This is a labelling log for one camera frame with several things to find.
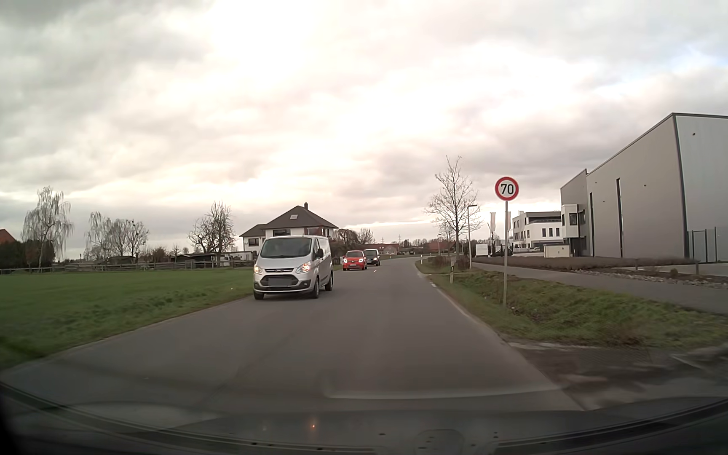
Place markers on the dark car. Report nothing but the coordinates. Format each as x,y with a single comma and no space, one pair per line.
372,256

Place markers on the grass verge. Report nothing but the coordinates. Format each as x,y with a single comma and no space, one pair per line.
566,309

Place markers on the white modern building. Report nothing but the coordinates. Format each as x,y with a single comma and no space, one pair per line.
536,229

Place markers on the metal mesh fence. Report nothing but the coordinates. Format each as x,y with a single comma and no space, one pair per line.
727,244

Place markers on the car's own bonnet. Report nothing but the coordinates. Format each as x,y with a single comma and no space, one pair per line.
364,433

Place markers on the bare weeping tree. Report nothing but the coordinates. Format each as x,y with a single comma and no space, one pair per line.
48,221

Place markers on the grey paved path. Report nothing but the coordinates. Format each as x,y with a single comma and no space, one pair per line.
667,292

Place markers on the grey asphalt road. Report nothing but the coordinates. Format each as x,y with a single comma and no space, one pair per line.
376,328

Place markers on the group of bare trees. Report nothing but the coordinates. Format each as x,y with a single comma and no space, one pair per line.
114,237

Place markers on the silver van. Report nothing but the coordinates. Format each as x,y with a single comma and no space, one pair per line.
292,266

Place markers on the red car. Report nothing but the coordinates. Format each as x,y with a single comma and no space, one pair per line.
354,260

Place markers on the white house with dark roof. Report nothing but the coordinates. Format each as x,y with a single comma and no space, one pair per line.
291,224

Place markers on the bare young tree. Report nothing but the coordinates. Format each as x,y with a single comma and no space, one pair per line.
454,202

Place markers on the round speed limit sign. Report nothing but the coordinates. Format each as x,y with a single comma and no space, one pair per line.
506,215

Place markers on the lamp post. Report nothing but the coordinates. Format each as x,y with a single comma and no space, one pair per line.
469,237

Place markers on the green grass field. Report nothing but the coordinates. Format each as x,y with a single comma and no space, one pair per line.
86,306

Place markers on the wooden field fence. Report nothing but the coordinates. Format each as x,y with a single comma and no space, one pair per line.
86,267

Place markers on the large grey hall building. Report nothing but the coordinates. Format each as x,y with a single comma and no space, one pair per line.
648,202

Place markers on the low trimmed hedge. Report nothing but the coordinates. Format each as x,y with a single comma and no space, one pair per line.
582,261

